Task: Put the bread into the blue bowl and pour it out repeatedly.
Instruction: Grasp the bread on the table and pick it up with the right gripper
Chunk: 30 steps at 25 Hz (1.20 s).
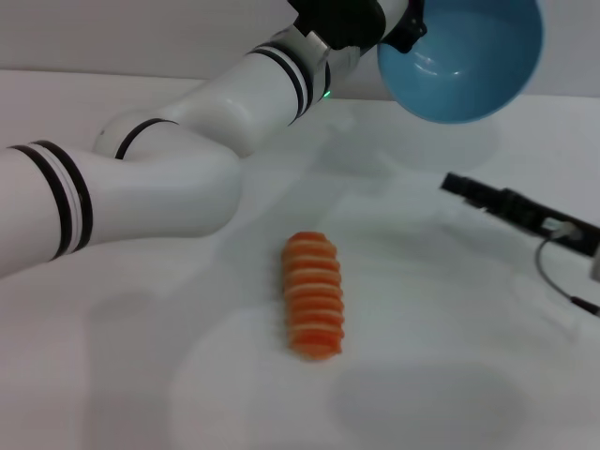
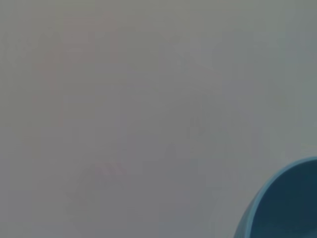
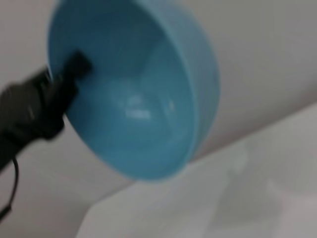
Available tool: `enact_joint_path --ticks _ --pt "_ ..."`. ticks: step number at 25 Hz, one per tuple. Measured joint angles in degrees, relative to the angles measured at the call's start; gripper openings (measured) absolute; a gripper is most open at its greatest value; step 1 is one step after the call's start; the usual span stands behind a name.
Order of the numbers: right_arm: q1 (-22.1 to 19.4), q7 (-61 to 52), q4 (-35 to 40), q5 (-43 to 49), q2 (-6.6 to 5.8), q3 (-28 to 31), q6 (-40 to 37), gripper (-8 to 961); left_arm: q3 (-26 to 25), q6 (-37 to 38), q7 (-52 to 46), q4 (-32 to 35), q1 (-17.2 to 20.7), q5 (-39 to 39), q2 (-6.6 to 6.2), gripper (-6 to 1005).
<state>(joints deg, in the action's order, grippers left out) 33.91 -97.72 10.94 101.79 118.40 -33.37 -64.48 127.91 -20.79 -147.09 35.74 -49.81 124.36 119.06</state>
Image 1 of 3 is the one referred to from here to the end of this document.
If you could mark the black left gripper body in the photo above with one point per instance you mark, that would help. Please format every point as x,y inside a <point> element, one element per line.
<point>405,14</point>

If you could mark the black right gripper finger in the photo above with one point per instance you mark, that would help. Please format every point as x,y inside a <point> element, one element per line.
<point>471,190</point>

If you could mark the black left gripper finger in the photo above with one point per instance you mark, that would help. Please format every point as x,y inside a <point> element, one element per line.
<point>408,40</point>

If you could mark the orange striped bread loaf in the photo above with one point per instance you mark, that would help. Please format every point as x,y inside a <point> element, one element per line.
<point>314,300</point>

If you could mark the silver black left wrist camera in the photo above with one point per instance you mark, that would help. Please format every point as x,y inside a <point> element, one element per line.
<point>342,23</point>

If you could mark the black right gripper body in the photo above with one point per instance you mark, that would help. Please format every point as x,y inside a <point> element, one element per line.
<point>539,218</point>

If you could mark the blue bowl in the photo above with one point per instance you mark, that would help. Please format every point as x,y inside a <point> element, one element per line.
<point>469,65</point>

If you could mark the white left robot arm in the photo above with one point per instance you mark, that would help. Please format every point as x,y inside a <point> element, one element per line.
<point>154,187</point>

